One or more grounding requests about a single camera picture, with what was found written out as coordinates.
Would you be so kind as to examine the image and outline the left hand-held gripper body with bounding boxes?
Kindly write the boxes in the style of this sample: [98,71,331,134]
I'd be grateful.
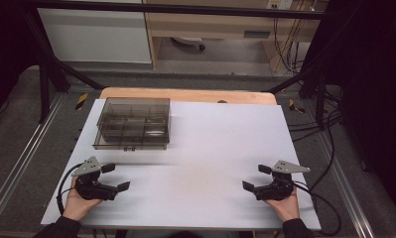
[70,156,119,201]

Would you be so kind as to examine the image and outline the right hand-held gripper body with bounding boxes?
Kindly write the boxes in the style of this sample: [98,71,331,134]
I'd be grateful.
[254,160,312,201]

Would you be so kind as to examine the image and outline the white cabinet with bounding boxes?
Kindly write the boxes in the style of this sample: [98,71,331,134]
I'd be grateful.
[37,0,153,64]

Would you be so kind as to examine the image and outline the black floor cables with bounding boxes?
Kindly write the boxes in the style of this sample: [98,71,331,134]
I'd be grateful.
[286,92,344,144]

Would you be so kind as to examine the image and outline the black metal crossbar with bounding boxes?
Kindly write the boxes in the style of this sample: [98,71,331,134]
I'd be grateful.
[20,0,327,21]

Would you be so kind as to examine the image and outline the bundle of hanging cables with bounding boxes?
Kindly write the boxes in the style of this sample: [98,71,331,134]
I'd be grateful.
[271,15,312,75]

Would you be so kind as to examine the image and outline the black metal stand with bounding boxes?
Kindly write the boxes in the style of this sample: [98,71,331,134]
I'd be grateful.
[20,6,106,125]
[266,58,330,131]

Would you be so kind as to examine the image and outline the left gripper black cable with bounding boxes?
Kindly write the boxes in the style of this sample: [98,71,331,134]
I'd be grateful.
[55,163,84,216]

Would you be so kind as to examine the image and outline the office chair base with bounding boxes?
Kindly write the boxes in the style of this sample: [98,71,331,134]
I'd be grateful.
[170,36,206,52]

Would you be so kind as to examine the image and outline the white power strip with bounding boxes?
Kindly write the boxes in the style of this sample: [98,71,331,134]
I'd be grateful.
[265,0,295,11]

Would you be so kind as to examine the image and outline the yellow black hazard tape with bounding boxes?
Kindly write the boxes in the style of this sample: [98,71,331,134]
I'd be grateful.
[288,98,307,115]
[73,92,89,112]

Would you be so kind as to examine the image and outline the person's right hand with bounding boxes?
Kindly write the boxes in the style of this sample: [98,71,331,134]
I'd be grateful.
[264,186,301,223]

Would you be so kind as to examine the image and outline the smoky clear plastic organizer box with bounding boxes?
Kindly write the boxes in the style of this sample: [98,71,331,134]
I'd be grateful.
[92,96,172,152]

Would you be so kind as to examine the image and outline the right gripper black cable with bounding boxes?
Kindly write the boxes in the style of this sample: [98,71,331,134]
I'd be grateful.
[293,179,342,238]

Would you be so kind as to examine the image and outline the dark curtain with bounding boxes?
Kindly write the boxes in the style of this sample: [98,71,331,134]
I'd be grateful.
[301,0,396,226]
[0,0,42,128]

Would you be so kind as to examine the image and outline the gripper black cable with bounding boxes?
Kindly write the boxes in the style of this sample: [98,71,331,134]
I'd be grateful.
[55,163,84,216]
[293,179,342,238]

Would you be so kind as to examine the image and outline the wooden table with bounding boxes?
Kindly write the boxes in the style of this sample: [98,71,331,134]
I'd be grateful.
[99,86,278,106]

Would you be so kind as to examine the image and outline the aluminium floor rail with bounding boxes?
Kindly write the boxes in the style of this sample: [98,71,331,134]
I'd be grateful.
[0,93,66,230]
[317,131,376,238]

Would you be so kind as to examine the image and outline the wooden desk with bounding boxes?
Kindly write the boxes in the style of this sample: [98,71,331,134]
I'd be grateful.
[142,0,329,73]

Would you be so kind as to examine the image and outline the person's left hand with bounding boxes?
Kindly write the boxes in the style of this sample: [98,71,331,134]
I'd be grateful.
[62,177,103,222]

